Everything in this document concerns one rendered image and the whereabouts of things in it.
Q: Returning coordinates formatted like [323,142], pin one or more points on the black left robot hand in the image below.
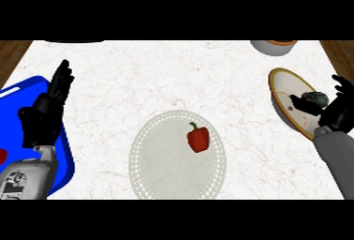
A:
[42,118]

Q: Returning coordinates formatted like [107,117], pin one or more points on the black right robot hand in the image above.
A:
[337,112]

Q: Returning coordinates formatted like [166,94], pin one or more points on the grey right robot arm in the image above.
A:
[336,159]

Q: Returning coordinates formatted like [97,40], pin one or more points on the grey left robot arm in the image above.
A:
[28,176]

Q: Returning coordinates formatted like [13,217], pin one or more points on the white bowl with gold rim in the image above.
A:
[287,90]

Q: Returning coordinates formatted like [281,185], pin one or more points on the round pale grey placemat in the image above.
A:
[177,156]

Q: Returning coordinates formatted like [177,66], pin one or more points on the dark green round vegetable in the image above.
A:
[315,98]

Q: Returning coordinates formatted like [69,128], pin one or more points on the blue plastic tray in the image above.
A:
[62,156]

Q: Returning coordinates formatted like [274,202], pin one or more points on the small red object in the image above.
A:
[1,156]

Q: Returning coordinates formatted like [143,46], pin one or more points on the grey pot with orange rim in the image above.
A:
[274,47]

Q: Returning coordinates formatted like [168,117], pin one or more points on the red bell pepper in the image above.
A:
[197,139]

